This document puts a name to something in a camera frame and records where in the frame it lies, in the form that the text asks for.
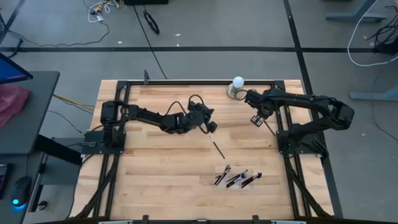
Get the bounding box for thin black makeup brush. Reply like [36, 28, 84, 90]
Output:
[213, 172, 228, 187]
[262, 119, 277, 137]
[229, 169, 249, 181]
[208, 135, 226, 160]

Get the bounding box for bulb lamp with wooden base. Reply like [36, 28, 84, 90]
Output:
[226, 75, 245, 100]

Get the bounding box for clear acrylic organizer container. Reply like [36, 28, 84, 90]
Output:
[213, 167, 256, 189]

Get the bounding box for black box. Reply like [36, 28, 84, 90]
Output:
[123, 0, 169, 6]

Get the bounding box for black desk beam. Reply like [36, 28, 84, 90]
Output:
[33, 135, 83, 166]

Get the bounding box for grey side desk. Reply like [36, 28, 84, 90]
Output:
[0, 70, 60, 156]

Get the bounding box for pink cloth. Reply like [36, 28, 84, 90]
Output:
[0, 83, 31, 129]

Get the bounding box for black computer mouse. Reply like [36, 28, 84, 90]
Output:
[11, 176, 32, 208]

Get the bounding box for monitor with blue screen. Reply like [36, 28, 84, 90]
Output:
[0, 52, 34, 85]

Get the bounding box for long black floor cable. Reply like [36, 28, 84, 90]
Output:
[132, 4, 168, 80]

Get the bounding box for coiled black cable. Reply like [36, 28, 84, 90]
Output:
[142, 9, 160, 35]

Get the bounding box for white floor cable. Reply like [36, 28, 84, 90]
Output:
[347, 0, 398, 67]

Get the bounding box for yellow cables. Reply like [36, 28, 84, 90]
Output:
[52, 94, 95, 112]

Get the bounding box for black cable pile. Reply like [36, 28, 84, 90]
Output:
[366, 5, 398, 57]

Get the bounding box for white yellow cable bundle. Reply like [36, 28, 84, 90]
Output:
[87, 0, 121, 24]

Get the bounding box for thin black floor cable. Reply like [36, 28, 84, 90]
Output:
[0, 14, 110, 48]

